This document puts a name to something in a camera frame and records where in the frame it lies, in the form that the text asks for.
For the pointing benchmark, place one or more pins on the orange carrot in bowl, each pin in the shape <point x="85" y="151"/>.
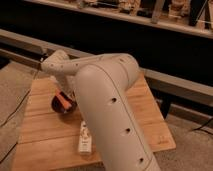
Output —
<point x="63" y="101"/>

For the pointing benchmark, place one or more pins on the white plastic bottle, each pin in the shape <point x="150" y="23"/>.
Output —
<point x="85" y="140"/>

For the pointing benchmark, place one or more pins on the dark ceramic bowl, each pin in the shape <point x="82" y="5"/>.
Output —
<point x="57" y="106"/>

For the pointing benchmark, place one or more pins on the wooden shelf with clutter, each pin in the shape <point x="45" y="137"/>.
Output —
<point x="129" y="10"/>

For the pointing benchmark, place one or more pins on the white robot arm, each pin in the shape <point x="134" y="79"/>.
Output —
<point x="98" y="84"/>

